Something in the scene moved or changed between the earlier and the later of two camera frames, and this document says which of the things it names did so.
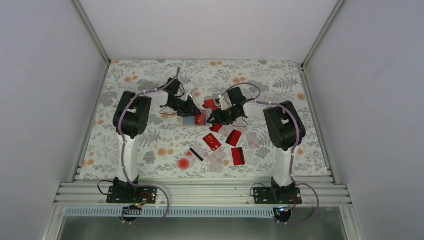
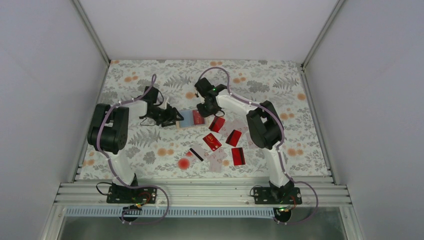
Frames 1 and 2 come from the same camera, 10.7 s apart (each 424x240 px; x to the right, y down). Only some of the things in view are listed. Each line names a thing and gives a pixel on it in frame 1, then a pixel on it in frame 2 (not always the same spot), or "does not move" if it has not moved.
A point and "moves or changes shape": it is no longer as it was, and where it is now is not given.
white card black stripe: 198,152 does not move
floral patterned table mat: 206,119 does not move
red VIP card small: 200,119 does not move
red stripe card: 216,127 does not move
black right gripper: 219,118 → 203,113
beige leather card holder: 201,120 moves or changes shape
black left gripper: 188,111 → 170,117
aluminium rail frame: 203,194 does not move
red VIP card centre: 212,142 does not move
